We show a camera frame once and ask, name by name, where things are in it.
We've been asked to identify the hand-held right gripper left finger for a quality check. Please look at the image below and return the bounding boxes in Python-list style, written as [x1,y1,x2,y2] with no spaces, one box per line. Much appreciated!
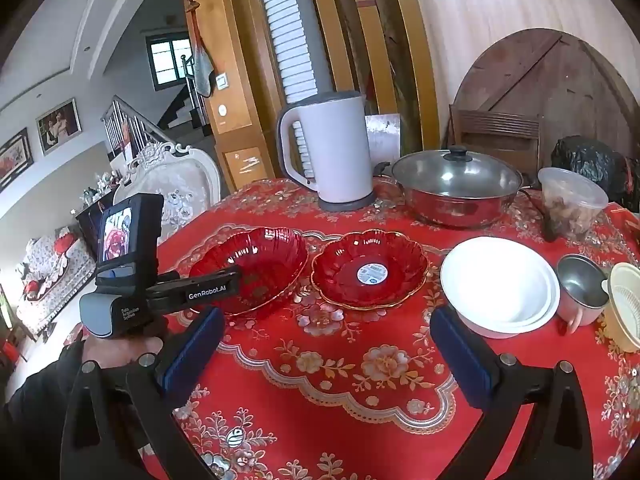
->
[60,306,227,480]

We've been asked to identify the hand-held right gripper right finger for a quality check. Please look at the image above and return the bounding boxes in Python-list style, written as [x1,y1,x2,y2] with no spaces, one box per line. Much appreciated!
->
[429,306,596,480]

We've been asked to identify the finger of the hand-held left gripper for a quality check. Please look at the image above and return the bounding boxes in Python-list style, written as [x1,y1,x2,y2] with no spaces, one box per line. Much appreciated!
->
[152,277,244,318]
[159,266,244,286]

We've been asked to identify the red ribbed glass bowl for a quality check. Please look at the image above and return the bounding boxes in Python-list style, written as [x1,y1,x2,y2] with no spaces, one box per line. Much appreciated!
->
[188,226,309,317]

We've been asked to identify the red flower-shaped glass plate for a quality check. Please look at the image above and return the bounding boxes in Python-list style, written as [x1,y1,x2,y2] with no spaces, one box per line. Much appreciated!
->
[311,229,430,309]

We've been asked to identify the metal bowl with pink handle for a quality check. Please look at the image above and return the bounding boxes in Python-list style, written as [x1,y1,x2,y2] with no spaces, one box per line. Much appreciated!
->
[556,254,612,336]

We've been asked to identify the cream plastic bowl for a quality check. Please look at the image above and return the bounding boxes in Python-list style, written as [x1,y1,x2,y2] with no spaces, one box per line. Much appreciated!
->
[601,261,640,353]

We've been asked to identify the person's left forearm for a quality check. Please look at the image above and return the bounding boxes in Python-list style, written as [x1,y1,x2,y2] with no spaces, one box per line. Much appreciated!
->
[0,341,87,480]

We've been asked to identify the person's left hand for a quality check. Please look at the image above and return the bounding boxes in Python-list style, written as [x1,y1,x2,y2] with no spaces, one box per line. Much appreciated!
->
[81,332,166,367]

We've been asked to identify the sofa with floral cover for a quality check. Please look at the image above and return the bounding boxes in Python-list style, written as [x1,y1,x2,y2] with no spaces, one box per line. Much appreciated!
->
[15,227,96,336]

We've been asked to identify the white ornate chair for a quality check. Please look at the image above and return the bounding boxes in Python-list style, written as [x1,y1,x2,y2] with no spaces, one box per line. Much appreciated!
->
[112,141,222,241]

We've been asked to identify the red floral tablecloth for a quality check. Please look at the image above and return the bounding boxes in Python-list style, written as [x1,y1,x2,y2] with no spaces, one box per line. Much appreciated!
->
[145,177,640,480]

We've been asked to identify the stainless steel pot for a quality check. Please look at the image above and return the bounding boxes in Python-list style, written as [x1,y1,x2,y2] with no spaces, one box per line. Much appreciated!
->
[377,162,535,231]

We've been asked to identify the stair railing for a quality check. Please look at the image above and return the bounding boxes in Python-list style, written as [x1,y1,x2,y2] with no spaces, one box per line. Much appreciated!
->
[101,95,161,161]

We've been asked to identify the framed red floral picture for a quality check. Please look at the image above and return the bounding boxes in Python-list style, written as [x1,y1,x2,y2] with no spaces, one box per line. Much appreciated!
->
[0,127,34,191]

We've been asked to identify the framed portrait photo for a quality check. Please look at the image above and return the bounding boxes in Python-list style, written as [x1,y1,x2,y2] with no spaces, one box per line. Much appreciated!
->
[35,98,82,156]

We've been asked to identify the white electric kettle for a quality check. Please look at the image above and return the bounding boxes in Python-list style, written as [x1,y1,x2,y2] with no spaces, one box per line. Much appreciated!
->
[276,90,377,212]

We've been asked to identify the clear plastic food container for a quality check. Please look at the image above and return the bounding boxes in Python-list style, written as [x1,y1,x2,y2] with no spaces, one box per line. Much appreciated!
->
[537,166,610,241]

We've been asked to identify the window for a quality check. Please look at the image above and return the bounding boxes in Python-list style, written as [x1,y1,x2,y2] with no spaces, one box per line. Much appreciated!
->
[146,35,193,92]

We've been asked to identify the golden wooden pillar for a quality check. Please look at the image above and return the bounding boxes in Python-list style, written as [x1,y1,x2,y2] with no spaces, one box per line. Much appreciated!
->
[182,0,281,193]

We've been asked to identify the silvery white wrapped roll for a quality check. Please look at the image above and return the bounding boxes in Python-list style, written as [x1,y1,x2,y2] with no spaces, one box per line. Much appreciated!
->
[365,114,402,161]

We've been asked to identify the wooden folding chair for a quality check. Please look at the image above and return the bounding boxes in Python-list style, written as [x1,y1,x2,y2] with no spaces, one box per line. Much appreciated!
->
[446,104,542,173]

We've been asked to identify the black plastic bag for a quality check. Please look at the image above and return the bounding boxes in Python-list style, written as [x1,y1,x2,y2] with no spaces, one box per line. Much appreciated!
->
[551,136,640,208]

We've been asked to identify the white ribbed panel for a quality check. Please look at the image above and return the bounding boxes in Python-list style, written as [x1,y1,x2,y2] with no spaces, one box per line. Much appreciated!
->
[255,0,326,183]

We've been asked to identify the leaning wooden frames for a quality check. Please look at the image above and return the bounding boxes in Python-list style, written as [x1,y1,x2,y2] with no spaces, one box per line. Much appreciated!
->
[305,0,441,151]

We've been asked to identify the round wooden tabletop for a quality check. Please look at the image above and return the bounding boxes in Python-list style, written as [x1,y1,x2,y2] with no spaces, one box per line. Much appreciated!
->
[452,27,640,161]

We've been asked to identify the black power cord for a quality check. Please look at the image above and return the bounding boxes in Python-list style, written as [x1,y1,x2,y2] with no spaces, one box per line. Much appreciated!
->
[517,187,558,243]

